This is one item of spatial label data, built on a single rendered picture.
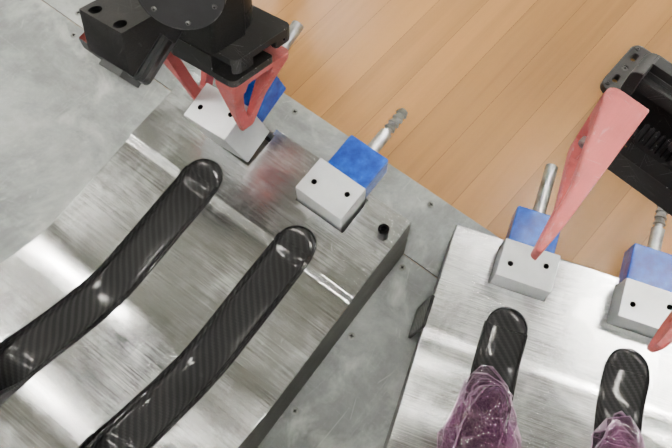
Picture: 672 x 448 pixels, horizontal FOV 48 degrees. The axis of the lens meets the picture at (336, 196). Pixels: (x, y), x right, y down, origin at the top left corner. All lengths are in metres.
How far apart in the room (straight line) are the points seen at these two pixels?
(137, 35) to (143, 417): 0.30
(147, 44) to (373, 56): 0.37
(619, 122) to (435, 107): 0.49
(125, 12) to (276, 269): 0.26
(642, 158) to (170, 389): 0.42
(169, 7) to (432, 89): 0.41
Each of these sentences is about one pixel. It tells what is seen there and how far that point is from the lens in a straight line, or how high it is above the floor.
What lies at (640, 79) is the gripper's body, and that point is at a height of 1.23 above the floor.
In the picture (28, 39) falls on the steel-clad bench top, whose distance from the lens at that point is 0.94.
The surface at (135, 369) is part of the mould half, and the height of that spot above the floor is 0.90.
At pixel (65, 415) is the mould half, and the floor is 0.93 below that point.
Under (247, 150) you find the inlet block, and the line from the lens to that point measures 0.69.
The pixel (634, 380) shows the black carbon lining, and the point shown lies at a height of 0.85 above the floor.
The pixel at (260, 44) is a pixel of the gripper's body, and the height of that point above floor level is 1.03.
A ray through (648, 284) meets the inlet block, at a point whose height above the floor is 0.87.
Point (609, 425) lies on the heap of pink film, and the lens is 0.69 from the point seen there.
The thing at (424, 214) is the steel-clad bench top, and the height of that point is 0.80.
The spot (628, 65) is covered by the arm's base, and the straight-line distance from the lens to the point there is 0.89.
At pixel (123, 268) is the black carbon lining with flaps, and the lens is 0.70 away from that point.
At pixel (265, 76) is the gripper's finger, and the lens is 0.64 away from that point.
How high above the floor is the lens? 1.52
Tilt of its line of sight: 68 degrees down
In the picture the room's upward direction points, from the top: 2 degrees counter-clockwise
